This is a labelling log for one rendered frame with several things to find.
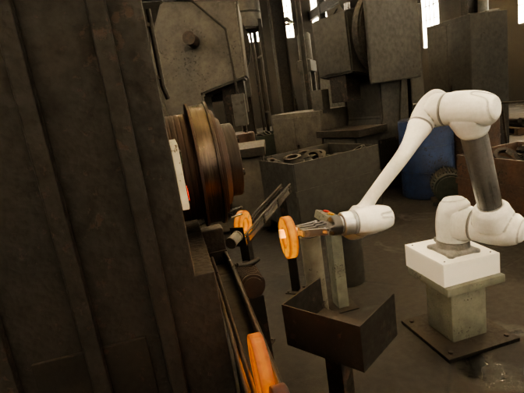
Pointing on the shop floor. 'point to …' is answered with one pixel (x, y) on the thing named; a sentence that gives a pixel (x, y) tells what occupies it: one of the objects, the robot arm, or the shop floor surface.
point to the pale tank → (253, 14)
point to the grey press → (368, 70)
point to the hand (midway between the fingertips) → (288, 232)
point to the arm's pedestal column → (458, 326)
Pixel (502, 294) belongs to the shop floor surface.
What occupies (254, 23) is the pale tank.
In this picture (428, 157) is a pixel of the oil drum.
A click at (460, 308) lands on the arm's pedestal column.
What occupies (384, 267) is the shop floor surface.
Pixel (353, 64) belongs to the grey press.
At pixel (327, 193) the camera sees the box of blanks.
